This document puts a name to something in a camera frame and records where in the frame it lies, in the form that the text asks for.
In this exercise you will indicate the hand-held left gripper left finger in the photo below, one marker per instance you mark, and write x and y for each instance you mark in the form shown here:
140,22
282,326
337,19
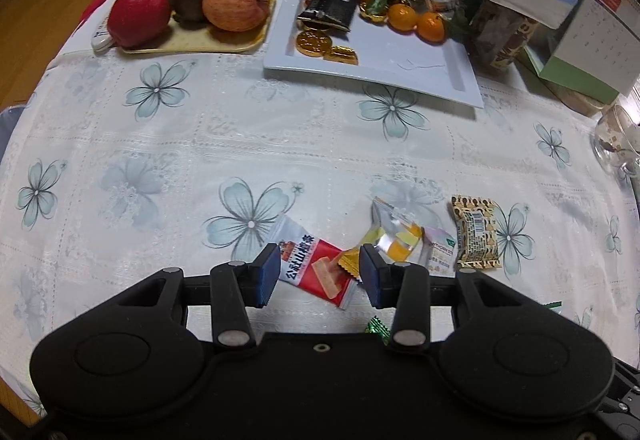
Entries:
267,275

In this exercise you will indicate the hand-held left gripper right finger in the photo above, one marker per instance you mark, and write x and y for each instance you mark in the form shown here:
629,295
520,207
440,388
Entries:
372,280

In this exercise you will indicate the yellow orange clear snack packet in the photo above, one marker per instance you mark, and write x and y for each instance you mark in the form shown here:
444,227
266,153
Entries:
392,240

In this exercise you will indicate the green foil snack packet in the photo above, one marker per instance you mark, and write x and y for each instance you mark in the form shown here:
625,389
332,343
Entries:
377,327

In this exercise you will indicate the red white snack packet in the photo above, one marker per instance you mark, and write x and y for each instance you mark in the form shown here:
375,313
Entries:
320,272

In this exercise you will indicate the small white pink snack packet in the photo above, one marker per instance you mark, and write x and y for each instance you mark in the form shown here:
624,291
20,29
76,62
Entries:
440,250

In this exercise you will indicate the brown patterned snack packet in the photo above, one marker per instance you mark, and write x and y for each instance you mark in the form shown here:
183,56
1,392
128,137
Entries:
475,232

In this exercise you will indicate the green gold snack packet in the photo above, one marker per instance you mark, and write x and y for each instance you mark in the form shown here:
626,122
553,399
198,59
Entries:
550,305

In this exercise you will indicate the white floral tablecloth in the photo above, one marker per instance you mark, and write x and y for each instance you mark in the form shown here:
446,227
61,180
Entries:
150,170

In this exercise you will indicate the white rectangular plate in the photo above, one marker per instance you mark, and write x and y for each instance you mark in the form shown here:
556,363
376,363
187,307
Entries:
380,65

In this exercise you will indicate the gold chocolate coin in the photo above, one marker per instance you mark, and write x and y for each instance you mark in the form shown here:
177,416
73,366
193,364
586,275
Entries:
341,55
312,42
375,6

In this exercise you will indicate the wooden fruit tray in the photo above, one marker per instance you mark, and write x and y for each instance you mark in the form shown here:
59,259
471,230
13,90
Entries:
200,42

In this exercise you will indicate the clear glass cup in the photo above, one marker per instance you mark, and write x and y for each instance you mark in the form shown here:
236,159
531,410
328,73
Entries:
617,140

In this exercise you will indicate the single orange tangerine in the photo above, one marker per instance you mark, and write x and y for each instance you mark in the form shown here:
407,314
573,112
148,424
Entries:
402,16
431,26

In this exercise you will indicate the brown patterned tin box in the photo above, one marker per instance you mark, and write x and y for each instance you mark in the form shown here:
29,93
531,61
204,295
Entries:
495,32

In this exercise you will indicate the black foil packet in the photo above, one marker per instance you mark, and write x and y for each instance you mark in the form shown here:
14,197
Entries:
332,0

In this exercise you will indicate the dark red apple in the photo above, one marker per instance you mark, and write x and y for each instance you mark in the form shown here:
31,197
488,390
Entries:
137,15

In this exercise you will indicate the green white desk calendar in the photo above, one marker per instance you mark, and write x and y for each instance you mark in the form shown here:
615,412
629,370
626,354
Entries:
590,50

